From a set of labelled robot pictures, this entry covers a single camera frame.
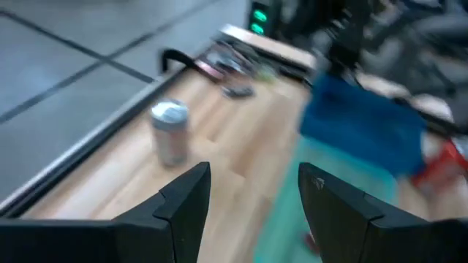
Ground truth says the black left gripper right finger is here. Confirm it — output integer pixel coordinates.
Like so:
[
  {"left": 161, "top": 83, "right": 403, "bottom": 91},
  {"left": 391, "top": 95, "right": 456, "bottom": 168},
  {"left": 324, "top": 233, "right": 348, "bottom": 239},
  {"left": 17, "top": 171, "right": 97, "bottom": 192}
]
[{"left": 298, "top": 162, "right": 468, "bottom": 263}]

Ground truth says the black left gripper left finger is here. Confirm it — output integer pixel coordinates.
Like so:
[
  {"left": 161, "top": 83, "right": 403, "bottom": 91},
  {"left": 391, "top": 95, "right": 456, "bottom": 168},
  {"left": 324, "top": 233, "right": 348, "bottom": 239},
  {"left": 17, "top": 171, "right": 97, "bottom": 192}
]
[{"left": 0, "top": 161, "right": 212, "bottom": 263}]

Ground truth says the red-brown chocolate bar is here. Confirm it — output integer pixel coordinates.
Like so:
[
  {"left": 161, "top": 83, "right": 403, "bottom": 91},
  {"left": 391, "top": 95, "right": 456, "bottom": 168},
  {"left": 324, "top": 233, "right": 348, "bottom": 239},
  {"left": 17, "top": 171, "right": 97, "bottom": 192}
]
[
  {"left": 195, "top": 59, "right": 224, "bottom": 82},
  {"left": 302, "top": 230, "right": 318, "bottom": 255}
]

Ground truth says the translucent green plastic basket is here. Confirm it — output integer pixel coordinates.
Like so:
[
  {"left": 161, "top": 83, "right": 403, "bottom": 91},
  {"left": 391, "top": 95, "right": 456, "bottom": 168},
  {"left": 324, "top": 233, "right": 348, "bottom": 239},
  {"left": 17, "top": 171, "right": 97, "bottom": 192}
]
[{"left": 253, "top": 137, "right": 400, "bottom": 263}]

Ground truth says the silver soda can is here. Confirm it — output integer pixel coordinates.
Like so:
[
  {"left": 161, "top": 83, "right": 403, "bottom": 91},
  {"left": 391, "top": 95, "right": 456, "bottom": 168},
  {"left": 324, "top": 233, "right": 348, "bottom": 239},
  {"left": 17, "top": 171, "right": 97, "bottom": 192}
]
[{"left": 149, "top": 98, "right": 190, "bottom": 168}]

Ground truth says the red soda can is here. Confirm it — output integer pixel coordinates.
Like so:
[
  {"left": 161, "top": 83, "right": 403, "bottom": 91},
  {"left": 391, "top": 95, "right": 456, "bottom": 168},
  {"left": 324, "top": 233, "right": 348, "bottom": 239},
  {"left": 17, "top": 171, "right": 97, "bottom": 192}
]
[{"left": 411, "top": 140, "right": 468, "bottom": 189}]

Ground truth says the blue plastic basket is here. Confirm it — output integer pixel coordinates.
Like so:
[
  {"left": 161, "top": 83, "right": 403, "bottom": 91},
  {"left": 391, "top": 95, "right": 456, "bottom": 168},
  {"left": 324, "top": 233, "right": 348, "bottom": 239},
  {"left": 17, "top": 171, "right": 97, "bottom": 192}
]
[{"left": 298, "top": 72, "right": 428, "bottom": 177}]

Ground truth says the black clamp hook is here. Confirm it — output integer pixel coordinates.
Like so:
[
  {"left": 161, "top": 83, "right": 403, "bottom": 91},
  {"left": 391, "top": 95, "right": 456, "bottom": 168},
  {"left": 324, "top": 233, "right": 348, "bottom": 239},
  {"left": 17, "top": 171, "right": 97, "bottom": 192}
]
[{"left": 160, "top": 48, "right": 200, "bottom": 74}]

